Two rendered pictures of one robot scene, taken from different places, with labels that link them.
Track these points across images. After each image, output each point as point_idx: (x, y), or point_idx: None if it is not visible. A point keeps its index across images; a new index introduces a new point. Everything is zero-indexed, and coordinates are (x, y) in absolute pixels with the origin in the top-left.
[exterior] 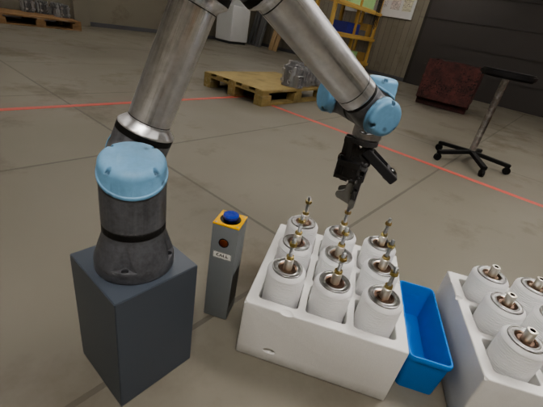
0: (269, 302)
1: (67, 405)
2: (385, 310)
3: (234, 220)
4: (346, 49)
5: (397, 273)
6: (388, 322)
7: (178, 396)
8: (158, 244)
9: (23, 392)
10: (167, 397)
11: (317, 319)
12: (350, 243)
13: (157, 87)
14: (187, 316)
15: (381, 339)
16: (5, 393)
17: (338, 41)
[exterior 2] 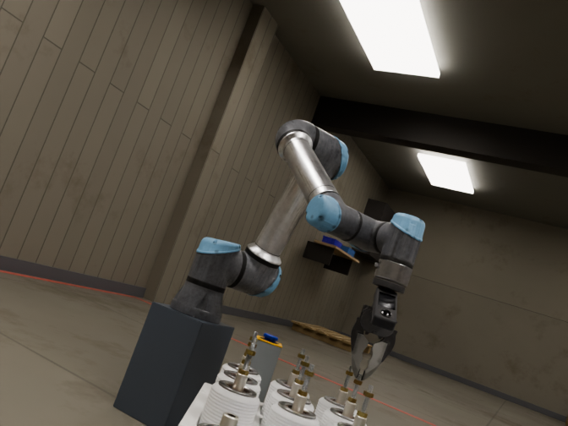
0: (210, 389)
1: (111, 394)
2: (215, 383)
3: (265, 335)
4: (310, 167)
5: (249, 350)
6: (208, 400)
7: (124, 423)
8: (196, 291)
9: (118, 386)
10: (122, 420)
11: (201, 399)
12: (332, 417)
13: (267, 221)
14: (178, 370)
15: (192, 417)
16: (117, 383)
17: (307, 163)
